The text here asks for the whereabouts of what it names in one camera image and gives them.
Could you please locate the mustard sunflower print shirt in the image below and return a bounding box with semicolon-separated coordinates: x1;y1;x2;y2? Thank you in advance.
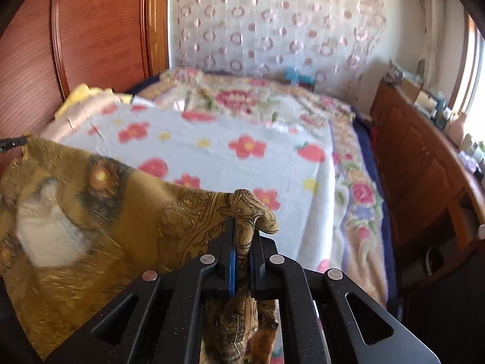
1;136;279;363

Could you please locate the pink folded blanket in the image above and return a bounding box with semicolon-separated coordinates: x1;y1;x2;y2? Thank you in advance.
39;92;133;141

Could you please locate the yellow pillow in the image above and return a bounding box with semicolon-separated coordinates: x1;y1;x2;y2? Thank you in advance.
54;84;113;118

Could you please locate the floral bed sheet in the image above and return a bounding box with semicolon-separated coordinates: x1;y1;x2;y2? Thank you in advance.
58;67;398;313

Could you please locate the wooden wardrobe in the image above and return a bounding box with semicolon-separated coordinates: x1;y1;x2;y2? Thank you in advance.
1;0;169;138

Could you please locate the wooden low cabinet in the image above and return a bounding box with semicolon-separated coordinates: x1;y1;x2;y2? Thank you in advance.
370;82;484;274

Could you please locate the pink bottle on cabinet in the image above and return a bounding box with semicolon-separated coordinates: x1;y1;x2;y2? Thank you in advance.
447;112;467;147

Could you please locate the cardboard box on cabinet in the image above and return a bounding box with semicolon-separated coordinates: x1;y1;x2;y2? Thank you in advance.
395;77;422;103

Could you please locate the blue toy on bed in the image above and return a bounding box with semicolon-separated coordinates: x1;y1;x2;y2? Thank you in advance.
283;67;315;91

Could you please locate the sheer circle pattern curtain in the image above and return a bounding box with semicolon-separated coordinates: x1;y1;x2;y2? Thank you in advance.
170;0;386;100

